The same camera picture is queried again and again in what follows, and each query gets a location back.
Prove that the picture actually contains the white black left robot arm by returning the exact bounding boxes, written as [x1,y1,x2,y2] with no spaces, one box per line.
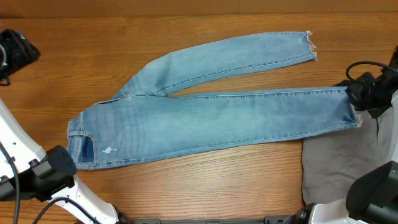
[1,103,130,223]

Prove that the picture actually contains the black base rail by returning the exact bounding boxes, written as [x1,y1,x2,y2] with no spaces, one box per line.
[131,215,296,224]

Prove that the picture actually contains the black folded garment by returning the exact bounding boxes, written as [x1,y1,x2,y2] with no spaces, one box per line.
[334,80,352,87]

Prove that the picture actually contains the light blue denim jeans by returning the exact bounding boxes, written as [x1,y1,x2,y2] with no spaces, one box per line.
[67,32,361,169]

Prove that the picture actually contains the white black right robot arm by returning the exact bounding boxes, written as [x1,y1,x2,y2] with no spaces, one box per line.
[264,52,397,224]

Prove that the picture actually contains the grey folded cloth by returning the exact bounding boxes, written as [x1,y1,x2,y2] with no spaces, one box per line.
[302,108,394,204]

